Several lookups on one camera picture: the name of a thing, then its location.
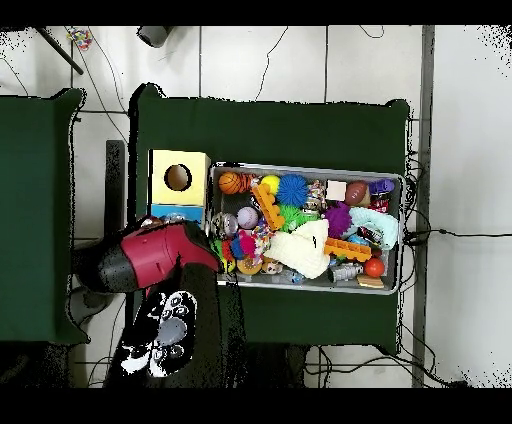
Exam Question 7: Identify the orange toy brick round studs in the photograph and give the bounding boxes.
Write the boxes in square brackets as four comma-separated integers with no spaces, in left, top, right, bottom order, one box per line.
[253,183,287,233]

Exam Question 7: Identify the wooden box three holes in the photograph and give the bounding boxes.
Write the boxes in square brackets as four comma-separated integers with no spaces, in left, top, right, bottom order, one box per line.
[146,149,213,227]

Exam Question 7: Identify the clear shallow mesh bin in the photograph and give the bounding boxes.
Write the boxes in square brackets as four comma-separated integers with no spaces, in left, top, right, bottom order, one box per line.
[204,162,405,296]

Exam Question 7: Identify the yellow ball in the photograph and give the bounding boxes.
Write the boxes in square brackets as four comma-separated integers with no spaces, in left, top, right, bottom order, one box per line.
[260,175,281,197]

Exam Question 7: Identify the green spiky ball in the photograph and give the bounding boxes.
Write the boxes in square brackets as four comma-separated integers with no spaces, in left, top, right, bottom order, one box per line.
[278,204,306,233]

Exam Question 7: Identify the small orange basketball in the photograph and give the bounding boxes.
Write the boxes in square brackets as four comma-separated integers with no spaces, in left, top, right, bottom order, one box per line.
[218,171,244,196]

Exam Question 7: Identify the blue spiky ball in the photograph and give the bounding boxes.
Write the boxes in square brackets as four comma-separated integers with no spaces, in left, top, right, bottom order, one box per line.
[276,173,311,208]

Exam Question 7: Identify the cream knitted cloth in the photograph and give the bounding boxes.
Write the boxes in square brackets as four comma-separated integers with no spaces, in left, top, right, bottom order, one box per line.
[265,219,332,280]

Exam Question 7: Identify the purple spiky ball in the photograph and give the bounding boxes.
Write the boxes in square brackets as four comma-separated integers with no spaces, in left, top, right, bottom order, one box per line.
[323,203,354,240]

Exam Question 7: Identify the long flat orange toy brick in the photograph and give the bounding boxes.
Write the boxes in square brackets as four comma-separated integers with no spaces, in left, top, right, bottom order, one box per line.
[323,237,373,264]

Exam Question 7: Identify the brown toy football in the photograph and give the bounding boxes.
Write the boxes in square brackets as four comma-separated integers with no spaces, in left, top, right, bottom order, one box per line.
[345,180,370,206]

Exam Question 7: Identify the light blue cloth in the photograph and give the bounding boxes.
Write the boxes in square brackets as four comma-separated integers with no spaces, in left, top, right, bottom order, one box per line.
[349,206,400,251]

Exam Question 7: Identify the black upright bar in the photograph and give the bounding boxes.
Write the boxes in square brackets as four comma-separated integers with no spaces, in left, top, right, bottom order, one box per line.
[104,139,128,241]

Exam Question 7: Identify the grey object on floor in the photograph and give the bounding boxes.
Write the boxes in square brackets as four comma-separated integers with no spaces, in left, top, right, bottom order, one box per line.
[135,25,174,49]

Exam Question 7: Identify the dark green side table cloth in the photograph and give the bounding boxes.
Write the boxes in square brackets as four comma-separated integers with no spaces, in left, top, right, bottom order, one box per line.
[0,87,88,347]

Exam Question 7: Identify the small colourful item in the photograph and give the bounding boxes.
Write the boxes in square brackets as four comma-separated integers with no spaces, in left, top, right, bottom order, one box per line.
[67,27,94,51]

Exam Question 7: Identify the black stick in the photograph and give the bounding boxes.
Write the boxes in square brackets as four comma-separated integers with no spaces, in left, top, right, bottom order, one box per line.
[31,26,85,76]

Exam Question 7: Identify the black power cable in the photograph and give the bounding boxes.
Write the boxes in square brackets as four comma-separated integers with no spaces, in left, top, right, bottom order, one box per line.
[403,226,512,245]

